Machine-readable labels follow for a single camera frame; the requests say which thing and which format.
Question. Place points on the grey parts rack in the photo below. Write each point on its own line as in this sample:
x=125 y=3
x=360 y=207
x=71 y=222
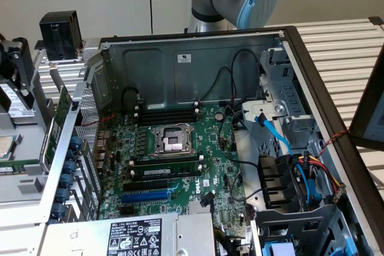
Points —
x=27 y=187

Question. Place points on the short black expansion slot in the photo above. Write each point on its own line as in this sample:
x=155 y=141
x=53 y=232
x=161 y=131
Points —
x=127 y=211

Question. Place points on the silver hard disk white label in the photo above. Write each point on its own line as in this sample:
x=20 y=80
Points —
x=21 y=115

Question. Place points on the silver power supply with label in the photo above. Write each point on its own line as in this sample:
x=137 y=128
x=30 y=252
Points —
x=90 y=235

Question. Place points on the long black expansion slot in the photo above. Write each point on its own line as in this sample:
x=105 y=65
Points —
x=145 y=185

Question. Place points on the black CPU cooler block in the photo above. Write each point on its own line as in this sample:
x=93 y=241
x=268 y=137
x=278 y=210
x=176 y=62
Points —
x=58 y=35

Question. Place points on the black RAM slot white clips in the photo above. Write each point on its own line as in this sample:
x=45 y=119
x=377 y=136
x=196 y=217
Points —
x=165 y=161
x=132 y=174
x=168 y=113
x=168 y=109

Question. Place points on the blue card retention latch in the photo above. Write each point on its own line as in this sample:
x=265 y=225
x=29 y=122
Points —
x=58 y=210
x=75 y=142
x=66 y=180
x=62 y=194
x=71 y=154
x=69 y=167

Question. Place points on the green graphics card black shroud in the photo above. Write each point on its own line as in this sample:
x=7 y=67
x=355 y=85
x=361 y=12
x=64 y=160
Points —
x=63 y=100

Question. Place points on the metal disk bay cage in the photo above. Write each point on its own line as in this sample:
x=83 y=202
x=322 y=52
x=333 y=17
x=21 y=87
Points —
x=288 y=94

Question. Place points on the white case sticker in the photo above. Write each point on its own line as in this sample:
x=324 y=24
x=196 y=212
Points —
x=184 y=58

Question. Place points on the square silver CPU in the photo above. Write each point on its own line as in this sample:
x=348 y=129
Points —
x=6 y=148

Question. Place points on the round coin battery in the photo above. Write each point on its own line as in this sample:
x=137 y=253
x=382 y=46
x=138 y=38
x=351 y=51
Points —
x=220 y=115

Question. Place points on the metal CPU socket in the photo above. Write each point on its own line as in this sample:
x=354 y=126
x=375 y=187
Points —
x=173 y=140

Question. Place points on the silver rear port block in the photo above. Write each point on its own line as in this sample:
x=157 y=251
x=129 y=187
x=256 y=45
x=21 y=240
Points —
x=102 y=148

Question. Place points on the green Dell motherboard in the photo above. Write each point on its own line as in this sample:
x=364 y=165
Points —
x=216 y=148

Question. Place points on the green spare RAM stick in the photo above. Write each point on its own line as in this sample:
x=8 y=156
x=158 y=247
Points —
x=18 y=168

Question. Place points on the black table end cap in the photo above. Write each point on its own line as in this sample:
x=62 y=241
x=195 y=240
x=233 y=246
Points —
x=376 y=22

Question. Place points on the blue expansion slot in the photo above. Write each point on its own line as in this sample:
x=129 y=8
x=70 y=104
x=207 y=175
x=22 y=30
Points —
x=145 y=196

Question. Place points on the dark framed monitor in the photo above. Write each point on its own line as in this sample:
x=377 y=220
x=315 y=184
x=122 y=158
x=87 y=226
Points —
x=367 y=112

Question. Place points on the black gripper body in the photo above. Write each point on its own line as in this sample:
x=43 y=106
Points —
x=13 y=45

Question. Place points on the black plastic fan shroud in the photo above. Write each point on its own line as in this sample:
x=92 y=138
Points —
x=276 y=178

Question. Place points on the silver chipset heatsink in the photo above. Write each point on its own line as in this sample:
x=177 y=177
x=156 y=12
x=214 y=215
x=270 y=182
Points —
x=198 y=207

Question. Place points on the open metal PC case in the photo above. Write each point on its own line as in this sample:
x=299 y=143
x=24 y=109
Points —
x=156 y=79

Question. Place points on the grey front drive cage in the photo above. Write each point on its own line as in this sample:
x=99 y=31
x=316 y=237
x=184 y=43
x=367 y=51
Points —
x=288 y=223

